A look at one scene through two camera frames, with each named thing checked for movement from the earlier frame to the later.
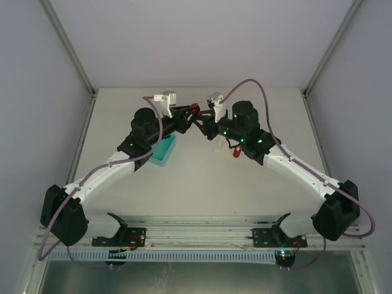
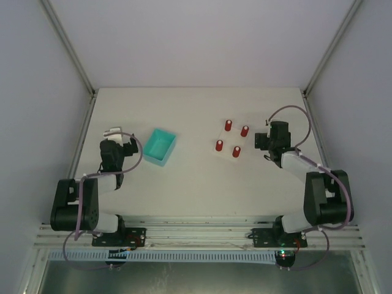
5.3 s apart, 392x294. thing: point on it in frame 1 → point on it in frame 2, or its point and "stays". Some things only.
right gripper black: [211, 128] → [261, 141]
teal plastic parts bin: [160, 155] stays
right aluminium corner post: [331, 49] stays
